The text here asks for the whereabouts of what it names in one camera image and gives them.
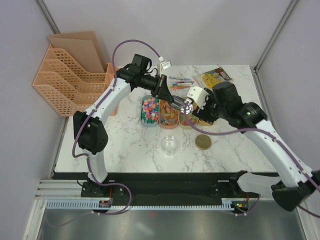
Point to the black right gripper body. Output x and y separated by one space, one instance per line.
211 110

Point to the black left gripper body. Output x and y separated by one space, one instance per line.
157 92

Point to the silver metal scoop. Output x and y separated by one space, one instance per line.
182 105

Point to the clear glass jar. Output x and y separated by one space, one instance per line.
169 145

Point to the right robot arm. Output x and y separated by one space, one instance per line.
295 182

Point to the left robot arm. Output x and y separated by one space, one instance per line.
89 126

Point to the blue tray of solid candies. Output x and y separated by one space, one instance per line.
150 111

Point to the peach tray of popsicle candies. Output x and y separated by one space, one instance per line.
168 116

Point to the orange pen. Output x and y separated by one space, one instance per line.
176 87

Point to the tan tray of lollipops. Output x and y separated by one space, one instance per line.
203 122

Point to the beige tray of star gummies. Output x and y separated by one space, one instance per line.
184 120

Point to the gold jar lid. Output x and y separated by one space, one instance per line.
203 142

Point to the pink patterned pen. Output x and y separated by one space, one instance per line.
182 83

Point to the peach desk organizer rack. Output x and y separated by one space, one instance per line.
73 73

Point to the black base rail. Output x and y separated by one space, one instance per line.
165 188

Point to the white slotted cable duct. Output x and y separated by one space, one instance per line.
72 204

